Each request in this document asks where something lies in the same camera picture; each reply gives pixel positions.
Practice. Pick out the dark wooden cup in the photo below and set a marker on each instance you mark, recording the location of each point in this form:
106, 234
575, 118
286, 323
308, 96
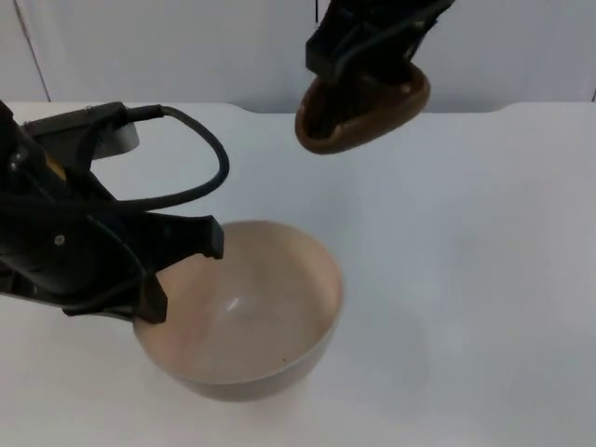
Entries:
372, 123

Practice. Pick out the pale wooden bowl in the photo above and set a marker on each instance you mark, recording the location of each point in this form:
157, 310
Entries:
261, 316

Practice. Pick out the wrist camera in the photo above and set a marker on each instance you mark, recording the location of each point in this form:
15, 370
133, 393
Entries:
322, 56
70, 128

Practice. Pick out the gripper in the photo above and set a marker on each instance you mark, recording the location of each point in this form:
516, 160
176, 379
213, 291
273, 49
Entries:
382, 28
56, 242

